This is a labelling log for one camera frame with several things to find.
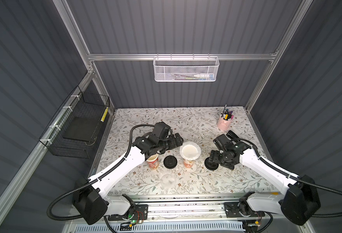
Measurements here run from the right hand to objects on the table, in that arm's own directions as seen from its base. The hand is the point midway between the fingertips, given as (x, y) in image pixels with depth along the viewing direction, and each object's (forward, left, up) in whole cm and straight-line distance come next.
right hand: (217, 161), depth 82 cm
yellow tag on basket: (+20, +65, +18) cm, 71 cm away
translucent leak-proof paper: (+2, +16, +8) cm, 18 cm away
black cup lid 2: (+1, +3, -8) cm, 8 cm away
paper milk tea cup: (-3, +36, +7) cm, 37 cm away
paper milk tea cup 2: (-2, +17, +1) cm, 17 cm away
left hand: (+3, +22, +13) cm, 26 cm away
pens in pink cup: (+32, -11, +5) cm, 34 cm away
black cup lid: (+3, +28, -8) cm, 29 cm away
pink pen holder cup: (+29, -10, -2) cm, 30 cm away
